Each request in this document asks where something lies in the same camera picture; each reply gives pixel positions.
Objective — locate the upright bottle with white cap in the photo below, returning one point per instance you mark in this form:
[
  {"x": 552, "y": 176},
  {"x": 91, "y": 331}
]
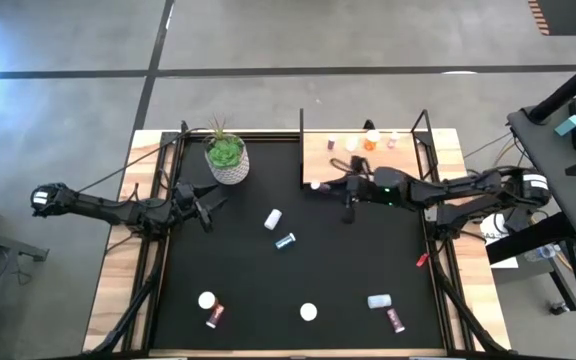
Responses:
[{"x": 207, "y": 300}]

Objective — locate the small black floor object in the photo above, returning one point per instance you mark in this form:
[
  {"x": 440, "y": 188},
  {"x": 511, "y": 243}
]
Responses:
[{"x": 559, "y": 308}]

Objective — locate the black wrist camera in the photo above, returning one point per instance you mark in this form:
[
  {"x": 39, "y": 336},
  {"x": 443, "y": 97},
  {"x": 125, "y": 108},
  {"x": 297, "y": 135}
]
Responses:
[
  {"x": 185, "y": 192},
  {"x": 355, "y": 182}
]

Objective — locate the black pole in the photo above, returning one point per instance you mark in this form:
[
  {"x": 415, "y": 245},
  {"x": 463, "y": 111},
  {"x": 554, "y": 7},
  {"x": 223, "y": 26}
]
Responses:
[{"x": 568, "y": 89}]

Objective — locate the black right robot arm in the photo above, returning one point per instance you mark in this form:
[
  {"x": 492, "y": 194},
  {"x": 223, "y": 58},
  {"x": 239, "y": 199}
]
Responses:
[{"x": 448, "y": 192}]

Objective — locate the large amber bottle yellow capsules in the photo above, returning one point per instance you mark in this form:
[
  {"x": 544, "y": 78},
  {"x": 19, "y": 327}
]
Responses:
[{"x": 308, "y": 311}]

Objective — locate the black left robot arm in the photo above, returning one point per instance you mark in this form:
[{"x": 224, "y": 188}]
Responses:
[{"x": 103, "y": 210}]

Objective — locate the maroon medicine bottle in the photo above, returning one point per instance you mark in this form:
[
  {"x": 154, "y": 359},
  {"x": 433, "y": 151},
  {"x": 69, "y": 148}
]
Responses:
[{"x": 395, "y": 320}]

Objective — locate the blue medicine bottle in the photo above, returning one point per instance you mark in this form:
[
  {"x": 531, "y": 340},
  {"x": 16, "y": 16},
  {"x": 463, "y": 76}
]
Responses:
[{"x": 285, "y": 241}]

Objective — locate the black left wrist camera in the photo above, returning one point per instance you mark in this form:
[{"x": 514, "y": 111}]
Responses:
[{"x": 185, "y": 192}]

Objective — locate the red brown medicine bottle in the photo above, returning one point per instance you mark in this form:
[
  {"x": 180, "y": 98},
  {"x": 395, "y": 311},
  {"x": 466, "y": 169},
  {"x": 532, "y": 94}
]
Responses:
[{"x": 215, "y": 315}]

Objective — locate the purple medicine bottle white cap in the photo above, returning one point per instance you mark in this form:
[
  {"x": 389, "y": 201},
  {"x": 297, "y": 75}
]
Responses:
[{"x": 331, "y": 144}]

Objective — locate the small amber medicine bottle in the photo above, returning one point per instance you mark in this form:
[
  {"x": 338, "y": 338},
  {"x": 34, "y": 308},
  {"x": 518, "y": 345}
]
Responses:
[{"x": 371, "y": 142}]

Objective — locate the succulent in triangle-patterned pot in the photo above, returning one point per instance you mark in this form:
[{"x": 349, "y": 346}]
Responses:
[{"x": 225, "y": 155}]

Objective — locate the white paper sheet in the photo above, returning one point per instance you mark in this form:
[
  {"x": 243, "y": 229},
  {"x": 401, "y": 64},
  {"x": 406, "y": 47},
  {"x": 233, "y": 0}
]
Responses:
[{"x": 499, "y": 240}]

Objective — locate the pale clear medicine bottle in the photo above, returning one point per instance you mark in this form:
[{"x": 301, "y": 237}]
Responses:
[{"x": 379, "y": 301}]

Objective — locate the small red tag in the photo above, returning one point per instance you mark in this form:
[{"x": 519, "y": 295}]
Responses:
[{"x": 422, "y": 260}]

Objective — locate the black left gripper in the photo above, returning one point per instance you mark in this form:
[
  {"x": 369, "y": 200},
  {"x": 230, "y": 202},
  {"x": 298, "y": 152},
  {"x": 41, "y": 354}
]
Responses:
[{"x": 204, "y": 217}]

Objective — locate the black table mat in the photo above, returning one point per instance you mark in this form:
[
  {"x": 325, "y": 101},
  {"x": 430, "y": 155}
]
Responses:
[{"x": 318, "y": 270}]

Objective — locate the dark grey desk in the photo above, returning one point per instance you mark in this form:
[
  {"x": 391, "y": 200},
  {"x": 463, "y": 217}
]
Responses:
[{"x": 558, "y": 180}]

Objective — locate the clear water bottle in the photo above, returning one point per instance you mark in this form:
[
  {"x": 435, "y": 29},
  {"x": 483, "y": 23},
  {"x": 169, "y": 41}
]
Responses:
[{"x": 540, "y": 253}]

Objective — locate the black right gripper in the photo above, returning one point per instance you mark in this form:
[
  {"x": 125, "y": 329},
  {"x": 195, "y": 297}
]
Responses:
[{"x": 349, "y": 212}]

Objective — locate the teal box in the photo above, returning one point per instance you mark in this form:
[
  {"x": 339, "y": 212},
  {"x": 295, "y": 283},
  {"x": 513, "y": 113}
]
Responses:
[{"x": 568, "y": 125}]

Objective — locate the pink medicine bottle white cap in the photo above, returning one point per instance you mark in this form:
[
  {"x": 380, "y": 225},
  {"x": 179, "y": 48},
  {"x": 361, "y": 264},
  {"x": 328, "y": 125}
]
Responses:
[{"x": 393, "y": 140}]

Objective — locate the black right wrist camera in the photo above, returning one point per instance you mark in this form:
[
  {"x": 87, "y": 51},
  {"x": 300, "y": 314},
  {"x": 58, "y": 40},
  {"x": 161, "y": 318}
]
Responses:
[{"x": 355, "y": 182}]

